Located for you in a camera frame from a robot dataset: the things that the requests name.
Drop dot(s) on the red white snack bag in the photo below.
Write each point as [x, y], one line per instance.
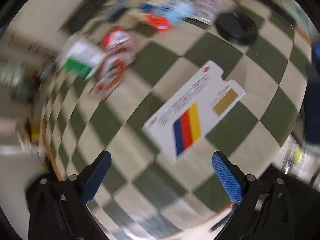
[120, 54]

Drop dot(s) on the green white medicine box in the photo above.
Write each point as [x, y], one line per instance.
[81, 57]

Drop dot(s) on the green white checkered mat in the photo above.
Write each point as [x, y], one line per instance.
[144, 196]

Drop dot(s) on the orange blue small box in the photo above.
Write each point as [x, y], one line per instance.
[165, 17]

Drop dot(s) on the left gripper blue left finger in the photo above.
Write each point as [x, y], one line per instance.
[94, 174]

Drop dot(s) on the silver pill blister pack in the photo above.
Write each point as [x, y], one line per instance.
[206, 11]

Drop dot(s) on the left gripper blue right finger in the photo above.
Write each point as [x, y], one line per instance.
[229, 175]

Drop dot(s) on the black round lid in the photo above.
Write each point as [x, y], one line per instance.
[237, 28]

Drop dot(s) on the white card tricolour stripes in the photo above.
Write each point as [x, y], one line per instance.
[193, 111]

